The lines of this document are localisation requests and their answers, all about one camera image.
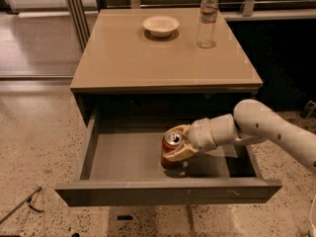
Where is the clear plastic water bottle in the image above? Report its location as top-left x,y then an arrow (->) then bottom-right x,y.
197,0 -> 218,48

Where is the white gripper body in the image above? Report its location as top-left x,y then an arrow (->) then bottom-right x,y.
188,118 -> 217,153

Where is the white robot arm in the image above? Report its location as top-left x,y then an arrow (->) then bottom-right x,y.
162,99 -> 316,173

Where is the red coke can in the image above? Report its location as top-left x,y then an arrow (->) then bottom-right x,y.
161,131 -> 183,169

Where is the grey cabinet with tan top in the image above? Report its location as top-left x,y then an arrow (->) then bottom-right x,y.
70,8 -> 263,120

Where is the white ceramic bowl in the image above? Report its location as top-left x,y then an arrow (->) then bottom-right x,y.
143,16 -> 180,38

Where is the white cable on floor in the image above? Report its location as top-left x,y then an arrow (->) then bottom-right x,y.
307,195 -> 316,237

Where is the open grey top drawer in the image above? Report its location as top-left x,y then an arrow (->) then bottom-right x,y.
55,113 -> 282,206

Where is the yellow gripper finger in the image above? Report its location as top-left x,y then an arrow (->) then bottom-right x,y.
164,124 -> 190,138
162,141 -> 198,162

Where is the small black floor object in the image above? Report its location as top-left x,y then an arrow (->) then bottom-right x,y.
117,215 -> 133,220

